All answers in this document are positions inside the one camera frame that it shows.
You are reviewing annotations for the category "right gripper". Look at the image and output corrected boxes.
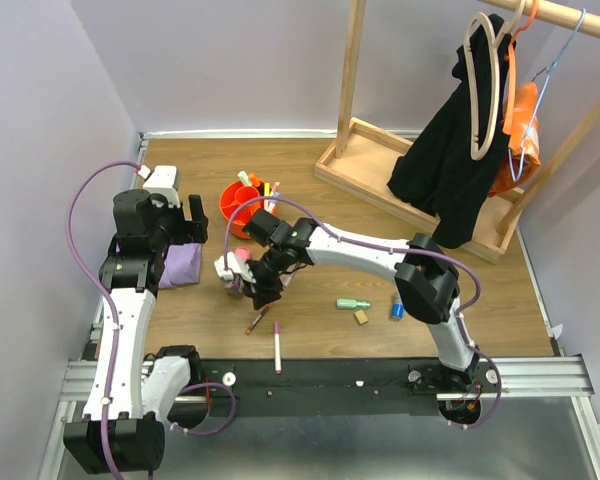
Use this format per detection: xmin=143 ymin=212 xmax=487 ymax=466
xmin=236 ymin=246 xmax=289 ymax=312

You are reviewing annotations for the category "red pen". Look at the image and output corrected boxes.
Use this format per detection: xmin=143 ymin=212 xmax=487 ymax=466
xmin=245 ymin=305 xmax=270 ymax=335

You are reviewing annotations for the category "pink capped white marker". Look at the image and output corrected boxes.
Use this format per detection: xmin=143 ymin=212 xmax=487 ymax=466
xmin=273 ymin=321 xmax=282 ymax=375

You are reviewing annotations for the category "mint green highlighter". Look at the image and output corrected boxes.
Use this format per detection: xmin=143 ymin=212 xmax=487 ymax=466
xmin=237 ymin=171 xmax=252 ymax=186

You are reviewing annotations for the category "black orange highlighter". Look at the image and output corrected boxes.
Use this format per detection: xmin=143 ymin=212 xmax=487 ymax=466
xmin=248 ymin=173 xmax=261 ymax=188

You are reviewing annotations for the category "green stapler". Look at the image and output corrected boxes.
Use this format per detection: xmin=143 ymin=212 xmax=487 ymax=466
xmin=336 ymin=298 xmax=372 ymax=310

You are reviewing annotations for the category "yellow capped white marker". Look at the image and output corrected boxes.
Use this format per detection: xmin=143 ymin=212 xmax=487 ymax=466
xmin=263 ymin=182 xmax=271 ymax=210

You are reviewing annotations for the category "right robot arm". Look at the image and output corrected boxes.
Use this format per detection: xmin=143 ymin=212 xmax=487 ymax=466
xmin=242 ymin=209 xmax=478 ymax=392

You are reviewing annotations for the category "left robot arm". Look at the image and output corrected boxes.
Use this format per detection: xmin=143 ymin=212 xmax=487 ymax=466
xmin=63 ymin=189 xmax=208 ymax=475

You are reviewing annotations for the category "pink lidded marker bottle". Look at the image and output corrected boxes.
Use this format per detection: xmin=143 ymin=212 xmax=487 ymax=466
xmin=227 ymin=247 xmax=251 ymax=298

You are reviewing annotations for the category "purple cloth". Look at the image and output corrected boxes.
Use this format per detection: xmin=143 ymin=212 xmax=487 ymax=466
xmin=159 ymin=243 xmax=202 ymax=289

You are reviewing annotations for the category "orange round desk organizer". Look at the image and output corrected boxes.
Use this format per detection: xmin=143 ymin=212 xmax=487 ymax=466
xmin=219 ymin=180 xmax=264 ymax=240

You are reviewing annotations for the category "tan eraser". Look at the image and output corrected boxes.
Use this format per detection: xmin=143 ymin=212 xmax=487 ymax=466
xmin=354 ymin=310 xmax=369 ymax=325

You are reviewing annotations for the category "blue jar grey lid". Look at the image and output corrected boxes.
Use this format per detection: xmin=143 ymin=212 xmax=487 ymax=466
xmin=389 ymin=292 xmax=404 ymax=321

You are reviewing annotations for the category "wooden clothes rack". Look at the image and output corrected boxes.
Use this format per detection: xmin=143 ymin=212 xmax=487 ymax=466
xmin=313 ymin=0 xmax=600 ymax=265

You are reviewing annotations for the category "black garment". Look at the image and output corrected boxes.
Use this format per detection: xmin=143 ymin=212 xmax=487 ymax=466
xmin=386 ymin=13 xmax=519 ymax=250

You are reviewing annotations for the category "orange garment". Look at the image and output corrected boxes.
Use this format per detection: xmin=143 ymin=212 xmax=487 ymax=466
xmin=488 ymin=82 xmax=541 ymax=197

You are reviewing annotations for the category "beige wooden hanger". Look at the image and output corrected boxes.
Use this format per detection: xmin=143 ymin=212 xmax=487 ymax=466
xmin=462 ymin=0 xmax=529 ymax=162

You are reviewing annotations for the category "orange hanger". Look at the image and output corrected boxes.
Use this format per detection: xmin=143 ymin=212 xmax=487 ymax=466
xmin=502 ymin=0 xmax=539 ymax=135

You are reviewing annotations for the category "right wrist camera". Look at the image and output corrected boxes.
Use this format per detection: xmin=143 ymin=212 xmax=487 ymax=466
xmin=214 ymin=252 xmax=254 ymax=284

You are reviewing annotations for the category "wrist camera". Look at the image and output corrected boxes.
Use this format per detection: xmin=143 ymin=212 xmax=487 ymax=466
xmin=214 ymin=252 xmax=254 ymax=284
xmin=142 ymin=165 xmax=181 ymax=208

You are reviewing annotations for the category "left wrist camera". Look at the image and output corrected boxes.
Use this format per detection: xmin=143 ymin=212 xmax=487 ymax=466
xmin=142 ymin=165 xmax=181 ymax=208

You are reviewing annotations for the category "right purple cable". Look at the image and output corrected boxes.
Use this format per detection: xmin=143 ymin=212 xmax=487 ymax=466
xmin=223 ymin=197 xmax=502 ymax=431

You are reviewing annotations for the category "purple cable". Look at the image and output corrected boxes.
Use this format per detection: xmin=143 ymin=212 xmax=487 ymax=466
xmin=223 ymin=197 xmax=502 ymax=431
xmin=67 ymin=160 xmax=239 ymax=480

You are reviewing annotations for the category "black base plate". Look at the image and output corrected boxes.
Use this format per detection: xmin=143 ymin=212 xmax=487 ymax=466
xmin=142 ymin=356 xmax=504 ymax=419

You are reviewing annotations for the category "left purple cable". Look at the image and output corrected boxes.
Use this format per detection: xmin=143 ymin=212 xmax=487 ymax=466
xmin=67 ymin=160 xmax=239 ymax=480

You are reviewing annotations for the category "aluminium rail frame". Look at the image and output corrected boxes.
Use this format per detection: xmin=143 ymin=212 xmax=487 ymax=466
xmin=39 ymin=356 xmax=600 ymax=479

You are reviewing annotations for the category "blue wire hanger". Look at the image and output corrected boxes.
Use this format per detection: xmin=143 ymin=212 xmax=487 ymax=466
xmin=507 ymin=7 xmax=589 ymax=184

